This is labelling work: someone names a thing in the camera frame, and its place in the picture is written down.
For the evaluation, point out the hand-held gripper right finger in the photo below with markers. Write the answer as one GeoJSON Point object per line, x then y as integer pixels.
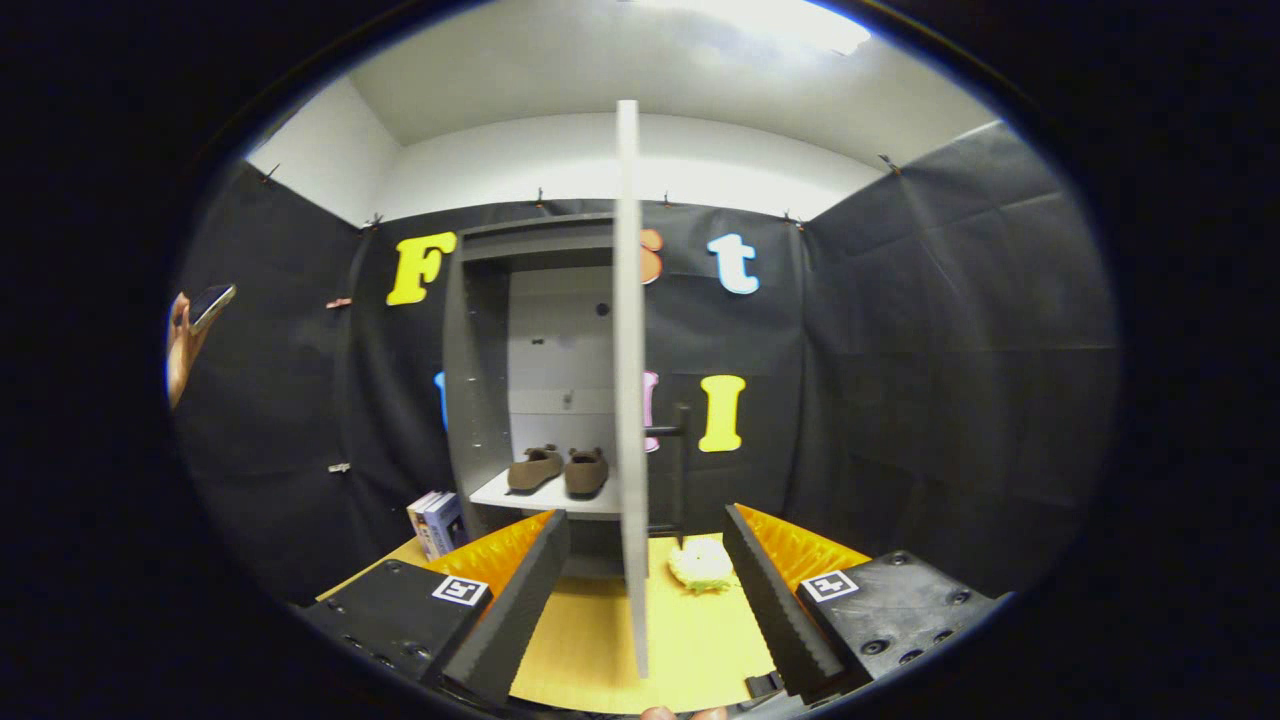
{"type": "Point", "coordinates": [775, 610]}

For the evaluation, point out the blue cover book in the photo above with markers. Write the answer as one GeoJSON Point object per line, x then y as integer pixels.
{"type": "Point", "coordinates": [448, 525]}

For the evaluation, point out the black backdrop cloth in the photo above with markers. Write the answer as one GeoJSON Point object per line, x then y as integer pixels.
{"type": "Point", "coordinates": [950, 380]}

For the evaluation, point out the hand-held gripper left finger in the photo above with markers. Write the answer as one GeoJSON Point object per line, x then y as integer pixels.
{"type": "Point", "coordinates": [515, 610]}

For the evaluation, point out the white spine book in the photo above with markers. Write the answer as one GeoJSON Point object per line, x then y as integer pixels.
{"type": "Point", "coordinates": [420, 520]}

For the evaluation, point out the brown fuzzy shoe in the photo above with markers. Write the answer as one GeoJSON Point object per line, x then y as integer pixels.
{"type": "Point", "coordinates": [535, 470]}
{"type": "Point", "coordinates": [587, 473]}

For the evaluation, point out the yellow pineapple plush toy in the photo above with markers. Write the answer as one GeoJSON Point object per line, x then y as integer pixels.
{"type": "Point", "coordinates": [702, 565]}

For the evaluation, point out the grey shoe cabinet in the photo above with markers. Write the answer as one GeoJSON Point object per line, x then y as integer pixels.
{"type": "Point", "coordinates": [475, 380]}

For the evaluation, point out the dark smartphone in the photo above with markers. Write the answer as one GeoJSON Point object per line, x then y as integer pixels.
{"type": "Point", "coordinates": [212, 305]}

